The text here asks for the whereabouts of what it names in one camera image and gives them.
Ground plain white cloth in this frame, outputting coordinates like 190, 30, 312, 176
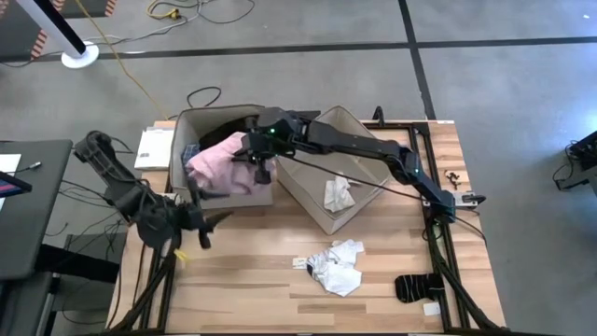
323, 175, 356, 214

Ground black striped sock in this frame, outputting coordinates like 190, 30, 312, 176
394, 273, 446, 304

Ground white pole round base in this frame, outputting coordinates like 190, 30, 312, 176
15, 0, 100, 70

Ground black mat orange-striped edge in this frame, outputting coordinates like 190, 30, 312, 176
0, 0, 118, 62

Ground grey floor cable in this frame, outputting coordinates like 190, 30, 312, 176
0, 0, 215, 69

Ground white paper sheet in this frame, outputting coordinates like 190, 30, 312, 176
0, 153, 22, 176

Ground pink garment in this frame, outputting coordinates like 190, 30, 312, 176
185, 132, 277, 197

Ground thin yellow floor cable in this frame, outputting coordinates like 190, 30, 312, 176
74, 0, 169, 121

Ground black desk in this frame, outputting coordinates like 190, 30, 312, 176
0, 138, 74, 281

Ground black looped cable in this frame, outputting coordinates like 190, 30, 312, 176
186, 86, 223, 109

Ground white cardboard box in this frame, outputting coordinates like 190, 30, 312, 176
133, 126, 176, 171

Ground black aluminium rig frame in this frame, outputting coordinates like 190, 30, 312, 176
109, 119, 509, 336

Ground black floor cable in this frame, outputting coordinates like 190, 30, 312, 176
195, 0, 257, 25

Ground tablet screen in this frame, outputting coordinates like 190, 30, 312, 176
0, 171, 33, 200

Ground white socks teal stripes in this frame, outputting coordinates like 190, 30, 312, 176
306, 239, 366, 298

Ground yellow cord with plug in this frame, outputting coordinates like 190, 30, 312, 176
146, 0, 182, 21

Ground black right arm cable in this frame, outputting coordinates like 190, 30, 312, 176
282, 155, 430, 203

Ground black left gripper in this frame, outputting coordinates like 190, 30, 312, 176
172, 200, 234, 251

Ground black equipment with cables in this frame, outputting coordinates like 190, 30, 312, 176
548, 130, 597, 192

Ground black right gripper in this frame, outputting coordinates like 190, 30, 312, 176
231, 121, 299, 186

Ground beige fabric storage bin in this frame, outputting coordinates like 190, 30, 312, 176
168, 103, 276, 210
274, 105, 393, 236

